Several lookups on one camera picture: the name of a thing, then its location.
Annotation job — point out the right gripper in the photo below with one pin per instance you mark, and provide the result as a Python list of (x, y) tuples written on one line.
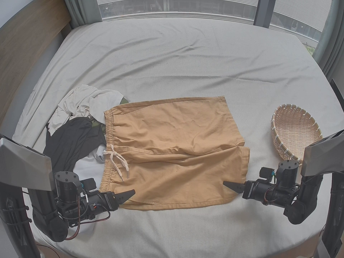
[(256, 191)]

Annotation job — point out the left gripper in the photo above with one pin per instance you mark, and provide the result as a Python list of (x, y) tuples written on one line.
[(102, 203)]

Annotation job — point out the tan shorts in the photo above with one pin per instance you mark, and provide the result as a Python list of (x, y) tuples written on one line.
[(174, 144)]

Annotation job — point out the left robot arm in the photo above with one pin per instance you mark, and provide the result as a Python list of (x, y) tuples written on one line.
[(65, 187)]

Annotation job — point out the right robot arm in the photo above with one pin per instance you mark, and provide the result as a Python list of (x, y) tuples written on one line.
[(309, 197)]

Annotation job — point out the pale blue garment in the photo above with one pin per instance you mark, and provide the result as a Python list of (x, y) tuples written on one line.
[(88, 168)]

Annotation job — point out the black garment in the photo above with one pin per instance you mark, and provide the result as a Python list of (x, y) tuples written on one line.
[(72, 141)]

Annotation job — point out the round woven basket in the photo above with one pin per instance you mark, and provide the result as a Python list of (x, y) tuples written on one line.
[(293, 128)]

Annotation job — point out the green garment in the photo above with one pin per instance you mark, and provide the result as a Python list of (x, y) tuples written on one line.
[(97, 125)]

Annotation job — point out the white garment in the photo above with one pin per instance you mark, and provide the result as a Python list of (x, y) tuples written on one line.
[(80, 101)]

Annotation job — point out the bed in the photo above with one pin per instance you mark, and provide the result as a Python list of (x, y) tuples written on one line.
[(188, 63)]

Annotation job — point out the grey-green curtain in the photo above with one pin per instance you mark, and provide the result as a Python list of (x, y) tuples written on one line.
[(80, 4), (332, 36)]

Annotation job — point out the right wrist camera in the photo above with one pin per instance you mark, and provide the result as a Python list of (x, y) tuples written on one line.
[(266, 172)]

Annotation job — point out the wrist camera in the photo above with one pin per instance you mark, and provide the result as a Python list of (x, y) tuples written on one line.
[(88, 183), (266, 172)]

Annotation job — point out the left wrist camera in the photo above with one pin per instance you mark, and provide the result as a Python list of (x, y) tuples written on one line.
[(88, 183)]

